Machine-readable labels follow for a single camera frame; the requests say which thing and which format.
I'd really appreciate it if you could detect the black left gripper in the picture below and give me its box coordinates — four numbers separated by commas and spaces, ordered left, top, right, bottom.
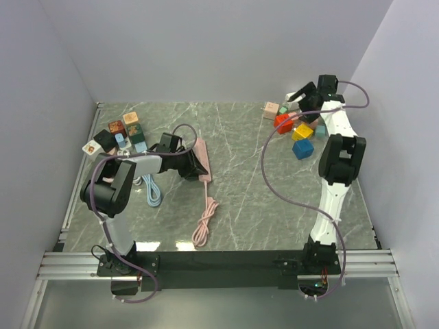
170, 147, 207, 180

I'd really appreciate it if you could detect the pink power strip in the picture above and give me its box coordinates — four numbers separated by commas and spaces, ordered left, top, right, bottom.
192, 137, 212, 183

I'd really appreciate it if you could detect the small salmon plug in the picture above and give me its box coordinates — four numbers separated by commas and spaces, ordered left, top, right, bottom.
287, 112, 301, 121

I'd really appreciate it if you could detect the red cube plug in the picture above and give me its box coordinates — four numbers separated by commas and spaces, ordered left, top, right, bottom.
274, 114, 295, 134

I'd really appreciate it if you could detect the light blue power strip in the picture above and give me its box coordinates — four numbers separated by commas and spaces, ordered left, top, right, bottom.
133, 141, 147, 154

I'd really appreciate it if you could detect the dark green cube plug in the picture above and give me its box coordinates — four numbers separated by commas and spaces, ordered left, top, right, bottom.
126, 123, 145, 144

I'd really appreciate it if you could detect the beige cube plug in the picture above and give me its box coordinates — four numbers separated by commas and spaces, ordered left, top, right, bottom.
123, 112, 139, 126

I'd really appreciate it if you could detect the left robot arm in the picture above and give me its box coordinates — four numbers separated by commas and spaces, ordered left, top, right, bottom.
80, 133, 210, 276

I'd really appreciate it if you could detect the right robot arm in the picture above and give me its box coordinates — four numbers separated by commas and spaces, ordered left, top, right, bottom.
288, 74, 366, 273

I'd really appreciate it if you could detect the small teal plug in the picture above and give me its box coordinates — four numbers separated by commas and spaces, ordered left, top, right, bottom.
314, 125, 327, 139

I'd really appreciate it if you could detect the yellow cube plug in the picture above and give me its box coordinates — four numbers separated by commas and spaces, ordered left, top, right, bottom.
292, 123, 313, 141

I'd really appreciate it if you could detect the light pink cube plug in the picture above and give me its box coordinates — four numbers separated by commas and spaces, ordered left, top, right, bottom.
262, 101, 279, 120

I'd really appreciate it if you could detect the blue cube plug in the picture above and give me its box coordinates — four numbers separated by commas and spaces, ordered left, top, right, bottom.
292, 138, 314, 160

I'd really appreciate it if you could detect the small blue plug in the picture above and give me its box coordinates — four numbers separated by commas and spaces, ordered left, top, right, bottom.
115, 133, 126, 148

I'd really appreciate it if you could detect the maroon patterned cube plug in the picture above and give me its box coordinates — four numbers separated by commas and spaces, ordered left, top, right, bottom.
108, 120, 127, 138

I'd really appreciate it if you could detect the black cube plug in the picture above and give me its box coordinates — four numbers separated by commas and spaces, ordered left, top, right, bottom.
93, 130, 117, 153

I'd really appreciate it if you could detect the white cartoon cube plug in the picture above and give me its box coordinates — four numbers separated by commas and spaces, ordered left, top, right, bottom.
82, 140, 102, 156

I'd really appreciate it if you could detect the white power strip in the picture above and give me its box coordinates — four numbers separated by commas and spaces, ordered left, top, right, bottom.
116, 137, 132, 150

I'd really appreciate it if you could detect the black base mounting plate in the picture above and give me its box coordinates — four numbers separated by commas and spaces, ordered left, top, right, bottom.
97, 250, 342, 292

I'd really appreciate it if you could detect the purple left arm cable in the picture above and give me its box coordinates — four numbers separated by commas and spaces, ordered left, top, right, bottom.
89, 123, 199, 304

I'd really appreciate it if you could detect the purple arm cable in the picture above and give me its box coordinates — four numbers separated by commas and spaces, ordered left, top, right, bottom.
261, 80, 370, 300
89, 123, 199, 304

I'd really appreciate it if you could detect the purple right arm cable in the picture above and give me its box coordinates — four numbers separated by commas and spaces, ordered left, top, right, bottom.
261, 80, 370, 300

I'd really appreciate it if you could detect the aluminium rail frame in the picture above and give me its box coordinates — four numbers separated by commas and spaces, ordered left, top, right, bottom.
33, 102, 405, 328

